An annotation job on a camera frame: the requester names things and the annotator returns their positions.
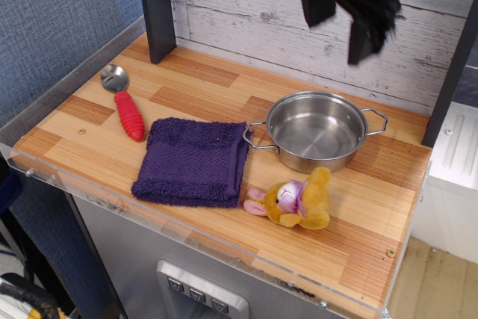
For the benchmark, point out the dark left support post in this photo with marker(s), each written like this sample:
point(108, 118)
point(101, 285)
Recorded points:
point(161, 36)

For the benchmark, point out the yellow plush bunny toy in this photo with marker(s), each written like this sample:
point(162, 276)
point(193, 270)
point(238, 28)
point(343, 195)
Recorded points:
point(294, 203)

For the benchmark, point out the purple folded towel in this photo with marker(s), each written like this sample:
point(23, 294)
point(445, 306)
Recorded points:
point(192, 163)

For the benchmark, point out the silver dispenser button panel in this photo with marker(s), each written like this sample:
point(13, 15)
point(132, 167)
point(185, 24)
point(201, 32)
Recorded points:
point(188, 295)

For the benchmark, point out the stainless toy fridge cabinet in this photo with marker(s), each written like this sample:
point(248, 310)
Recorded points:
point(130, 251)

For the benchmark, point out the dark support post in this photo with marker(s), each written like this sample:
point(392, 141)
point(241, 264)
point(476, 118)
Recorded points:
point(451, 82)
point(161, 36)

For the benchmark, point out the clear acrylic edge guard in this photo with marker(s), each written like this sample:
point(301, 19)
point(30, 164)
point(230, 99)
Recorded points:
point(350, 266)

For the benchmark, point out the red handled metal scoop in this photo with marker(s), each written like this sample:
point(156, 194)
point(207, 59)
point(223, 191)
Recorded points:
point(115, 80)

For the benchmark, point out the stainless steel pot bowl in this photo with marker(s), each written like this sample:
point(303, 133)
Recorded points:
point(310, 129)

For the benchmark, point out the yellow cloth item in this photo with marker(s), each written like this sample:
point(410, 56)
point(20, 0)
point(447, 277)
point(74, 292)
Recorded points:
point(45, 313)

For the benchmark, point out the white toy sink counter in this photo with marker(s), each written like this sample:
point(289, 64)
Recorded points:
point(446, 215)

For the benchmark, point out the dark right support post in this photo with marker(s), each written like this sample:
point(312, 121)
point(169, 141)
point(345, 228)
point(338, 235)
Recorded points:
point(451, 82)

